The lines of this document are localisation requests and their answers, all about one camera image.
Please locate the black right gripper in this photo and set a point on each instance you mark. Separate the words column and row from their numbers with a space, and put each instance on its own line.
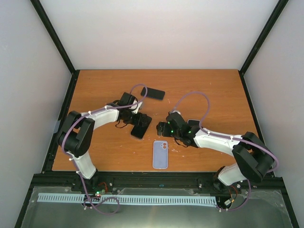
column 160, row 129

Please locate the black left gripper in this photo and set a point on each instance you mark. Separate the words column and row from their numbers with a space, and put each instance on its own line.
column 137, row 121

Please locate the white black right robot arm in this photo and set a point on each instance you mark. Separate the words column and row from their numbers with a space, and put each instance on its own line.
column 253, row 159

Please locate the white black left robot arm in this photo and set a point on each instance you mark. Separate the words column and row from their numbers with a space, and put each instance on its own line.
column 76, row 133

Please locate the lavender plain phone case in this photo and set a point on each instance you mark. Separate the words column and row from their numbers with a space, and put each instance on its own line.
column 160, row 155

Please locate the blue-edged black phone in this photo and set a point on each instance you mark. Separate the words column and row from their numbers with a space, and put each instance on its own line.
column 153, row 93

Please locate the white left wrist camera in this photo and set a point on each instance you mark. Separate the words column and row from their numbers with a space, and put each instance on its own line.
column 136, row 107

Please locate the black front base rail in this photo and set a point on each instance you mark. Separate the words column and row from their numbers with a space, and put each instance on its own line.
column 199, row 182

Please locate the black left side rail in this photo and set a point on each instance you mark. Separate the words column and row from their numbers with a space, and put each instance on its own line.
column 52, row 150

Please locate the black right side rail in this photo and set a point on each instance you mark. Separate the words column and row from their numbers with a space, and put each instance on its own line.
column 251, row 107

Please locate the light blue slotted cable duct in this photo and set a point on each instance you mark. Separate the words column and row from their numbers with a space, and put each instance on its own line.
column 136, row 200

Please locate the black left rear frame post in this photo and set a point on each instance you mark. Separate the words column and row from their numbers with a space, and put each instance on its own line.
column 53, row 35

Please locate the black frame post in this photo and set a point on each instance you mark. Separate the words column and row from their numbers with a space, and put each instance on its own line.
column 53, row 35
column 274, row 16

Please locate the black right rear frame post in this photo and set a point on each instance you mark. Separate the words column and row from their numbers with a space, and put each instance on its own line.
column 274, row 16

